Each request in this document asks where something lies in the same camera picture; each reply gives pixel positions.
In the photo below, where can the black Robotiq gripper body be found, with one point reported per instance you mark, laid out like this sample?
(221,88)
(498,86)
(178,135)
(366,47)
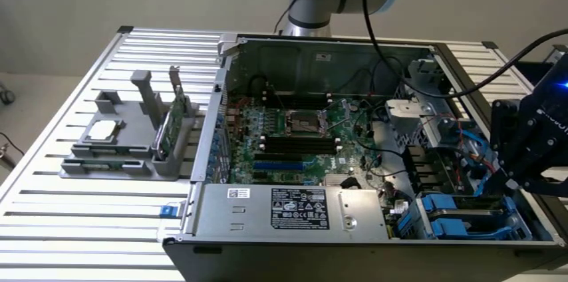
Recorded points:
(542,135)

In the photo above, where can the blue plastic disk bay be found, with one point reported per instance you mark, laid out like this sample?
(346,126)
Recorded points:
(444,219)

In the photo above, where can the grey metal drive cage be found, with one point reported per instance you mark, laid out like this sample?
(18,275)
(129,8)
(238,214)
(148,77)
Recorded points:
(408,119)

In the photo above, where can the green motherboard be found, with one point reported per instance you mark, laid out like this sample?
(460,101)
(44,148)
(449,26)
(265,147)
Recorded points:
(350,149)

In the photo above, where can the silver chipset heat sink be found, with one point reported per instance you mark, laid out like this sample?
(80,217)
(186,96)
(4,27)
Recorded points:
(337,180)

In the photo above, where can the metal CPU socket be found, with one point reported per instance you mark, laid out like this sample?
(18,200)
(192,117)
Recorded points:
(305,122)

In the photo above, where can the black RAM slot bank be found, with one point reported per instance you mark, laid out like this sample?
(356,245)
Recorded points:
(298,145)
(297,98)

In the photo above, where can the black expansion slot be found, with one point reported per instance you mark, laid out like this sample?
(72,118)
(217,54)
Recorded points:
(278,157)

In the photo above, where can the blue expansion slot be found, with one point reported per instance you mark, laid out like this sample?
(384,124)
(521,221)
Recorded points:
(277,165)

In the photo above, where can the grey power supply unit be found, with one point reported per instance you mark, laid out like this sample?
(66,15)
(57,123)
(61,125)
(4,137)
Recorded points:
(221,215)

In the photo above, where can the open black PC case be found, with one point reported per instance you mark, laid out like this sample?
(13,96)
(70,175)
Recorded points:
(248,262)

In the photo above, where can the green graphics card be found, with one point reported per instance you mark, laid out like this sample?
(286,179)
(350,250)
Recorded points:
(170,125)

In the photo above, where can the blue case latch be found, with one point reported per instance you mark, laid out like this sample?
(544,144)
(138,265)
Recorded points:
(168,211)

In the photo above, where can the grey parts rack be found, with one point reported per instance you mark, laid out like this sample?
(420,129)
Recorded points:
(133,110)

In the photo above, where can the silver CPU chip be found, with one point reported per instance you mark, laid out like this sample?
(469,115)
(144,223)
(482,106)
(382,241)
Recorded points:
(104,130)

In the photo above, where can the dark round background object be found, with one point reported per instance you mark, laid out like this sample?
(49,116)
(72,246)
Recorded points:
(6,95)

